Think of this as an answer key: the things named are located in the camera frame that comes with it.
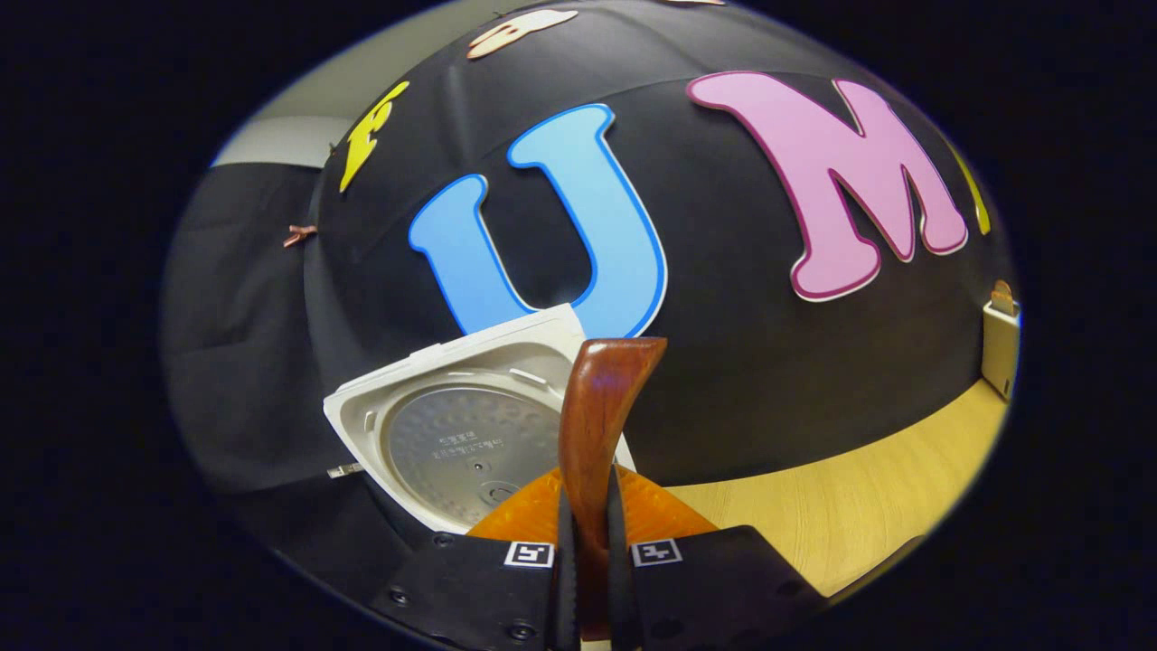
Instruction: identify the brown wooden spoon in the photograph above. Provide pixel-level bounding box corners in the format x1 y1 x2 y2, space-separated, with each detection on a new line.
558 336 670 638

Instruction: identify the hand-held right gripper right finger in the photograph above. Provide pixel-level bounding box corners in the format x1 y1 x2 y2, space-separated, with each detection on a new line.
606 463 828 651

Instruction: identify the white rice cooker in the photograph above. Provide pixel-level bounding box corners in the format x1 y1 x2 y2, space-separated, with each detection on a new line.
323 303 638 536

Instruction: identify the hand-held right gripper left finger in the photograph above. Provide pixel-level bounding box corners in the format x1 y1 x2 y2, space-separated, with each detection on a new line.
371 466 579 651

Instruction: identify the black backdrop cloth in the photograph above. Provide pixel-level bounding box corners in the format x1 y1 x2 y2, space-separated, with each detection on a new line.
163 0 1018 589

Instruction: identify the white toaster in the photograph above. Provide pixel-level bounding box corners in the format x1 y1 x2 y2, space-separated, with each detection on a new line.
981 298 1022 401

